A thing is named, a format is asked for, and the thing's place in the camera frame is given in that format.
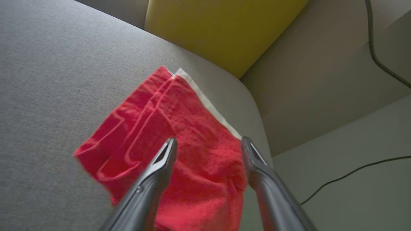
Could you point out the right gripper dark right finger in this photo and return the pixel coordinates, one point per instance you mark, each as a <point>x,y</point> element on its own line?
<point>273,195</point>

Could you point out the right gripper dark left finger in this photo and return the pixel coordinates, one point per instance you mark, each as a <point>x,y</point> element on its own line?
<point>151,189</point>

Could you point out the red shorts with white stripe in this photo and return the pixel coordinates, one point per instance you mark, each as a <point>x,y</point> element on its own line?
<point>199,128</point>

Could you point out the grey fabric sofa seat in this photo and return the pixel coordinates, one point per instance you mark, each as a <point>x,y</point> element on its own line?
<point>64,80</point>

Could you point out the yellow cushion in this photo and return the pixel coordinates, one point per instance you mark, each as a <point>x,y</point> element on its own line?
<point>224,29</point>

